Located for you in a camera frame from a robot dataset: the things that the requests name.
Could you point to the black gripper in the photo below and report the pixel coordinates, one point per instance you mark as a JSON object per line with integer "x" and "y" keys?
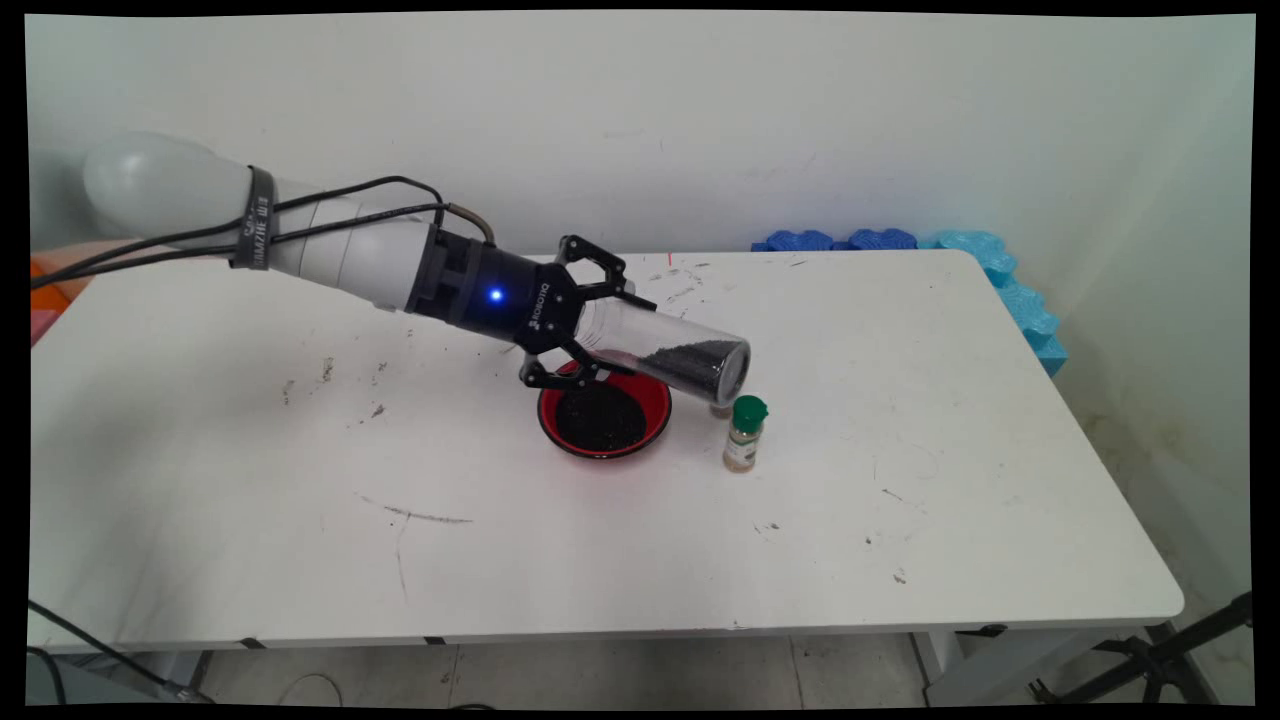
{"x": 500, "y": 295}

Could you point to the clear jar with black seeds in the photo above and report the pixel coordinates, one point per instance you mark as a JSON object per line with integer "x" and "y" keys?
{"x": 690, "y": 360}

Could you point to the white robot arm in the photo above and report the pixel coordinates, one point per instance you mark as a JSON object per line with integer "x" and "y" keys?
{"x": 160, "y": 185}

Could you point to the red bowl of black seeds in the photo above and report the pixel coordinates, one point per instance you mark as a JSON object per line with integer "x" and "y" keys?
{"x": 600, "y": 420}

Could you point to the green-capped spice bottle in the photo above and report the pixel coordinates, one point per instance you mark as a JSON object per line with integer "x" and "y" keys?
{"x": 721, "y": 409}
{"x": 747, "y": 415}

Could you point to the dark blue foam piece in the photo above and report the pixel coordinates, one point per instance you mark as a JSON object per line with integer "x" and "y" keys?
{"x": 882, "y": 239}
{"x": 795, "y": 241}

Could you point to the light blue foam mat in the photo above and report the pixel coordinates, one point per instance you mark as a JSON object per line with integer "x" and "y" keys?
{"x": 1025, "y": 315}

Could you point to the white table leg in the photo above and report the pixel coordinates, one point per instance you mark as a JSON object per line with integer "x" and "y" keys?
{"x": 935, "y": 660}

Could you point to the orange object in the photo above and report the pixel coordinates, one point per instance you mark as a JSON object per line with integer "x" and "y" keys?
{"x": 45, "y": 290}

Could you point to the pink object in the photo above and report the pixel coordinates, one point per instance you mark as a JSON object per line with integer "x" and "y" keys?
{"x": 42, "y": 325}

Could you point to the black tripod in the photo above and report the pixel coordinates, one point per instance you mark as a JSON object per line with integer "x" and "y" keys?
{"x": 1160, "y": 660}

